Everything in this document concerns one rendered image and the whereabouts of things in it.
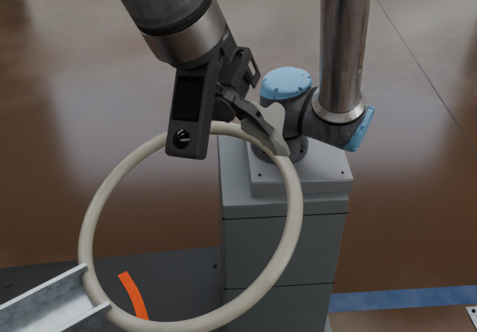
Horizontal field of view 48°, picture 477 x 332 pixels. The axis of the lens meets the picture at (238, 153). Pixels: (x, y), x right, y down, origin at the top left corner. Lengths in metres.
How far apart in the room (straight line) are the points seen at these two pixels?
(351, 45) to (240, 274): 0.96
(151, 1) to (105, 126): 2.95
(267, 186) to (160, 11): 1.16
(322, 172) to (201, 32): 1.17
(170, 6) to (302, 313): 1.73
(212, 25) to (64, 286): 0.71
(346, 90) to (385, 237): 1.48
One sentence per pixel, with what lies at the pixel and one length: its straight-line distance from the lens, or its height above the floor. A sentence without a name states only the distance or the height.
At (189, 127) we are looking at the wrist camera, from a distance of 0.61.
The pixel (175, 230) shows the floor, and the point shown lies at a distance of 2.74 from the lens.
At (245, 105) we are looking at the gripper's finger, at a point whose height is 1.66.
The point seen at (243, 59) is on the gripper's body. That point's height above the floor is 1.70.
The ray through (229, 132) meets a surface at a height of 1.31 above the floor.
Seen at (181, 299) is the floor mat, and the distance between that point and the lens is 2.46.
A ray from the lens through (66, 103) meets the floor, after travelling 3.75.
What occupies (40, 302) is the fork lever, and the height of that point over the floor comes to 1.13.
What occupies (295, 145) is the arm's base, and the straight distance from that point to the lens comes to 1.68.
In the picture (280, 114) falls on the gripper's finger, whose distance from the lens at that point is 0.70.
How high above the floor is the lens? 2.03
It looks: 40 degrees down
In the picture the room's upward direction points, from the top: straight up
